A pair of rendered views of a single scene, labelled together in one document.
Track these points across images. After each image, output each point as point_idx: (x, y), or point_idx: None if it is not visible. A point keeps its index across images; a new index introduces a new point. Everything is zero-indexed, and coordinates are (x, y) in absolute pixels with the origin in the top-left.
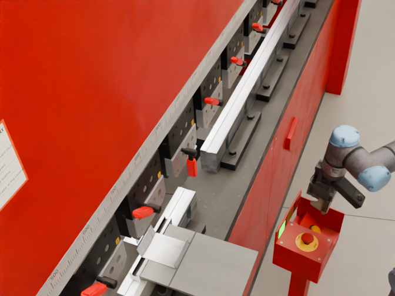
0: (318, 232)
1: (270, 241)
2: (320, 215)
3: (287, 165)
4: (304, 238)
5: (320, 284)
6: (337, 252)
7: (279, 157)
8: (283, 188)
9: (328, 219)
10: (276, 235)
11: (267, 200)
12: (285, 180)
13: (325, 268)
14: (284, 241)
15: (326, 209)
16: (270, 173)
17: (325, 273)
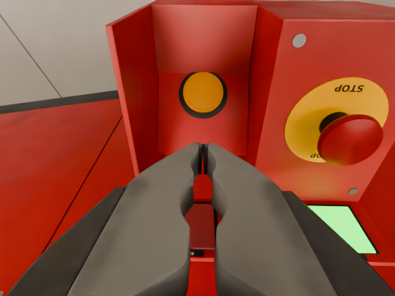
0: (201, 81)
1: (114, 90)
2: (150, 113)
3: (12, 144)
4: (367, 155)
5: (127, 3)
6: (65, 0)
7: (21, 199)
8: (45, 118)
9: (147, 75)
10: (387, 244)
11: (107, 157)
12: (32, 123)
13: (100, 6)
14: (343, 185)
15: (373, 274)
16: (74, 207)
17: (107, 2)
